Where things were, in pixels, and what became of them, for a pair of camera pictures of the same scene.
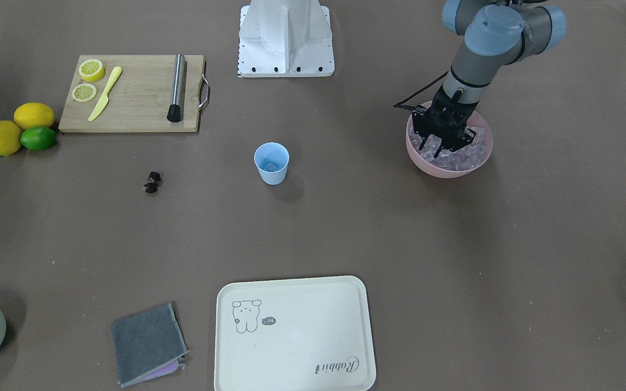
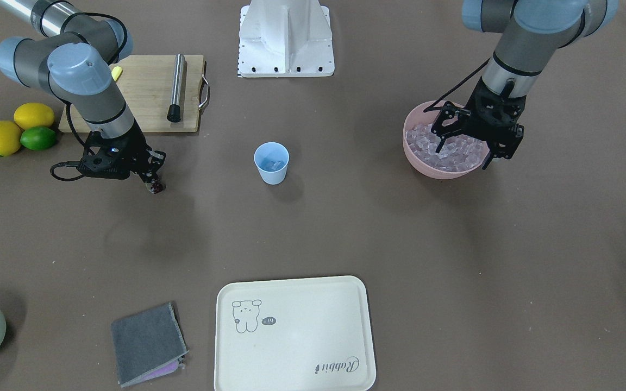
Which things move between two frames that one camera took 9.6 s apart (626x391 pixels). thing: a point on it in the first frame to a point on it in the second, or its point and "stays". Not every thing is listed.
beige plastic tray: [304, 334] stays
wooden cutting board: [138, 100] stays
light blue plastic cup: [271, 159] stays
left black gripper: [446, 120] to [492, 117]
